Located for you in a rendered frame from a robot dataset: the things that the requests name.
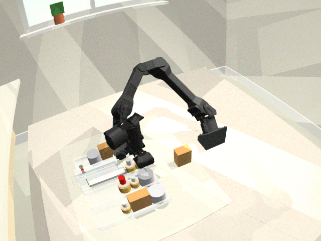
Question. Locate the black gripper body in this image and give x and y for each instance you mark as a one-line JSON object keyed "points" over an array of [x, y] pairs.
{"points": [[143, 157]]}

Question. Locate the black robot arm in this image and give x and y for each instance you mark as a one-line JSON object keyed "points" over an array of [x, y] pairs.
{"points": [[124, 127]]}

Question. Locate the yellow cube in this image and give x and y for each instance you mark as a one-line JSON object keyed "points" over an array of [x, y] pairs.
{"points": [[182, 155]]}

